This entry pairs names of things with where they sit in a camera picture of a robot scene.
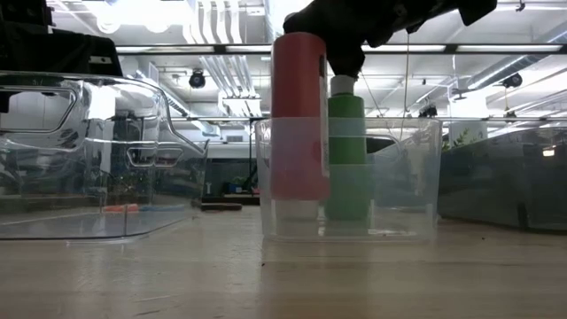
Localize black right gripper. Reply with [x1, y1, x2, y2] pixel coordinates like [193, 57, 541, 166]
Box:
[282, 0, 499, 79]

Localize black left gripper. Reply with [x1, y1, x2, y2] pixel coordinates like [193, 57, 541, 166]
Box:
[0, 0, 124, 77]

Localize large red paint bottle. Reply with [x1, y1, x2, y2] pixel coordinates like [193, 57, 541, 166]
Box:
[270, 31, 331, 202]

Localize green paint bottle white cap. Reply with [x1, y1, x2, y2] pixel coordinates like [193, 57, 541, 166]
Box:
[324, 74, 375, 223]

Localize orange-handled scissors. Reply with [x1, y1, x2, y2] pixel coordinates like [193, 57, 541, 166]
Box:
[100, 203, 141, 214]

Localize large clear plastic bin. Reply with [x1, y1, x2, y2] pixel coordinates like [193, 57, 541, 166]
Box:
[0, 69, 210, 243]

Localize small clear plastic bin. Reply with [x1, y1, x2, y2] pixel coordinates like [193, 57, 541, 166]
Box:
[254, 115, 444, 243]

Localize smoke-grey plastic tray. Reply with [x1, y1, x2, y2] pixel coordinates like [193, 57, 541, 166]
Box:
[437, 126, 567, 235]

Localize thin hanging cord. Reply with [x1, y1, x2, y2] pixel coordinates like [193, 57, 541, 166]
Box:
[404, 33, 411, 139]

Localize grey ceiling duct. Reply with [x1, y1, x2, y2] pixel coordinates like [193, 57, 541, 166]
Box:
[464, 21, 567, 92]

